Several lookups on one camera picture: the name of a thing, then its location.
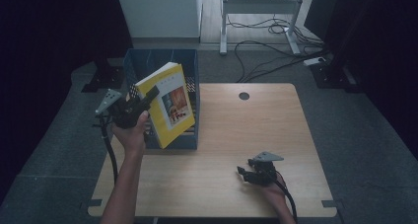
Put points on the white power strip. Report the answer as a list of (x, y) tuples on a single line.
[(313, 61)]

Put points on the person's right hand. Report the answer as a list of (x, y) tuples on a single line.
[(274, 194)]

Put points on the yellow and white book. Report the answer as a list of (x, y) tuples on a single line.
[(171, 89)]

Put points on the blue slotted file box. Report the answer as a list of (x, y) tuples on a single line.
[(148, 61)]

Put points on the person's left hand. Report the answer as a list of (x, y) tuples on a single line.
[(133, 136)]

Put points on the black stand base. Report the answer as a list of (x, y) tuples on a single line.
[(332, 76), (105, 79)]

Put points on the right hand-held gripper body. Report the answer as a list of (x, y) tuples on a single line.
[(264, 171)]

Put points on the dark curtain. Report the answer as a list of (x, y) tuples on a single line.
[(49, 30), (378, 36)]

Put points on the white cabinet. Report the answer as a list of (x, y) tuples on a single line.
[(157, 10)]

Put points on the white metal desk frame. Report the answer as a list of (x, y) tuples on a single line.
[(259, 7)]

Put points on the dark round table grommet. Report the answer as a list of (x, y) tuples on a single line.
[(243, 96)]

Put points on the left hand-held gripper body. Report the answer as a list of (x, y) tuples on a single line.
[(126, 113)]

